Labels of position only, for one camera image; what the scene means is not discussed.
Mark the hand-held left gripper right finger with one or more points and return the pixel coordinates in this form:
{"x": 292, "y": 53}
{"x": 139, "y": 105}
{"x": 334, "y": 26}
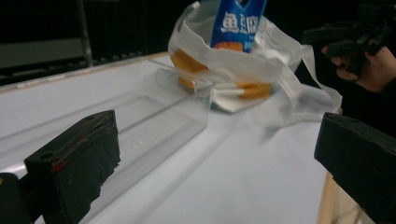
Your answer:
{"x": 364, "y": 161}

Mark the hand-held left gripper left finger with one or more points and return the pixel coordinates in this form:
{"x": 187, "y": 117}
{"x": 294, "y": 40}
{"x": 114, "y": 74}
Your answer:
{"x": 77, "y": 168}

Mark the white plastic bag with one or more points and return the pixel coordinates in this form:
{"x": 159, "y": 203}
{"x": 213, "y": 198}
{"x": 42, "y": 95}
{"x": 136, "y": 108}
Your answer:
{"x": 280, "y": 77}

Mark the blue snack packet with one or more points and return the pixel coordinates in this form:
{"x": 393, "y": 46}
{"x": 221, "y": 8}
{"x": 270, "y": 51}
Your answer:
{"x": 237, "y": 25}

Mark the clear plastic tray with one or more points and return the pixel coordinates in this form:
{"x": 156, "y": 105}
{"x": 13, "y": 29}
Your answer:
{"x": 149, "y": 130}

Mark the orange snack packet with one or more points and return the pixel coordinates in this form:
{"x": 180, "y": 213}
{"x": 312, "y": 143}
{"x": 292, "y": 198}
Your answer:
{"x": 254, "y": 90}
{"x": 186, "y": 62}

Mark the grey shelf board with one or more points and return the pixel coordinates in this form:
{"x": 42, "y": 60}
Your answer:
{"x": 40, "y": 53}

